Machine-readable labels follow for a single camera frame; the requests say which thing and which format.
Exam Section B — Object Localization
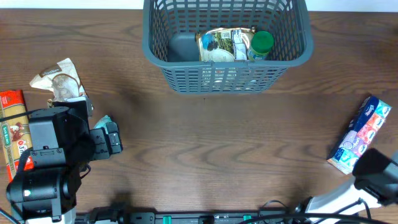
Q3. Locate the red spaghetti packet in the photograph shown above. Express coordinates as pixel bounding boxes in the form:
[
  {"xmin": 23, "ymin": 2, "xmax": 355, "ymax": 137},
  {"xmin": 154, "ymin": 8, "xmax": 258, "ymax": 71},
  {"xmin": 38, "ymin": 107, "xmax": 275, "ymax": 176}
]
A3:
[{"xmin": 1, "ymin": 90, "xmax": 32, "ymax": 182}]

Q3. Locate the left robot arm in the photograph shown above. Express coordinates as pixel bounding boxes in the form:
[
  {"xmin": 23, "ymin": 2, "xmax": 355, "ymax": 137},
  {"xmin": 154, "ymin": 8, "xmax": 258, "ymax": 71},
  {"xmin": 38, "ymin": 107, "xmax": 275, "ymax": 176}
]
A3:
[{"xmin": 6, "ymin": 100, "xmax": 123, "ymax": 223}]

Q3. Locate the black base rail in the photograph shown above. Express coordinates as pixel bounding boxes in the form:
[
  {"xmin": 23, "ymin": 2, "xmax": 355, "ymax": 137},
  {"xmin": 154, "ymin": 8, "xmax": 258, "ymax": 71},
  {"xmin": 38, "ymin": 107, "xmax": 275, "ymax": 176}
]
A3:
[{"xmin": 74, "ymin": 202, "xmax": 398, "ymax": 224}]

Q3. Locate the small teal packet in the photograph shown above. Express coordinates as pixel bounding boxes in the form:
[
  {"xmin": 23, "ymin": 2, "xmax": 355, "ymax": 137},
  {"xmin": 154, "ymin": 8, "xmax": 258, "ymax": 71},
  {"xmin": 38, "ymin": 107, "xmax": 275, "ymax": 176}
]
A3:
[{"xmin": 94, "ymin": 115, "xmax": 112, "ymax": 129}]

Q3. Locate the grey plastic basket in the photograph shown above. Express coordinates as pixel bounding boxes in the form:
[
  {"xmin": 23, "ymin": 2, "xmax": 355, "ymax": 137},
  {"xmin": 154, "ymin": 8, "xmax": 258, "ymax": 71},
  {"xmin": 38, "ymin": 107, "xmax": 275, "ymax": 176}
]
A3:
[{"xmin": 142, "ymin": 0, "xmax": 313, "ymax": 94}]

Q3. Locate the gold foil food pouch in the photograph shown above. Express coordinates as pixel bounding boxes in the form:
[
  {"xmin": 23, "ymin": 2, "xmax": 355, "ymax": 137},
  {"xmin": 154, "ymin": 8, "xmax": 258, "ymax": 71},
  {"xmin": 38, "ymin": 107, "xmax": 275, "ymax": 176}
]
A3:
[{"xmin": 195, "ymin": 27, "xmax": 256, "ymax": 62}]

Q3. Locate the green lid jar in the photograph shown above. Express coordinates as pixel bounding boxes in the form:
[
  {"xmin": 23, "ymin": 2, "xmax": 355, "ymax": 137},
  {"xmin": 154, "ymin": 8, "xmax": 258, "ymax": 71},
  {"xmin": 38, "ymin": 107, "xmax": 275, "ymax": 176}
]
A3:
[{"xmin": 247, "ymin": 31, "xmax": 274, "ymax": 61}]

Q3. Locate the white brown snack bag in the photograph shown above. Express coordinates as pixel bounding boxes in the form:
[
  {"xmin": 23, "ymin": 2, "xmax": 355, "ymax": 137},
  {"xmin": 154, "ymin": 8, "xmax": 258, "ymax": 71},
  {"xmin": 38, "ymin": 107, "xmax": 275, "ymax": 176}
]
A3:
[{"xmin": 29, "ymin": 58, "xmax": 94, "ymax": 117}]

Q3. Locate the blue tissue pack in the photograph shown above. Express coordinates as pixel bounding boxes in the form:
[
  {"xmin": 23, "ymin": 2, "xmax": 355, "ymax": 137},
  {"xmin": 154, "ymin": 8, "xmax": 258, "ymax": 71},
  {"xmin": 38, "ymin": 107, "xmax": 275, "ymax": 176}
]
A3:
[{"xmin": 327, "ymin": 96, "xmax": 392, "ymax": 174}]

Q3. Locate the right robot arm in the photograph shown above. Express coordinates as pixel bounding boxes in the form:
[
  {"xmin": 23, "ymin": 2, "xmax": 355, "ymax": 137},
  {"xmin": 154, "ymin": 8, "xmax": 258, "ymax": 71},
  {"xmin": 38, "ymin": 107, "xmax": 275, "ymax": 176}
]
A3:
[{"xmin": 303, "ymin": 148, "xmax": 397, "ymax": 215}]

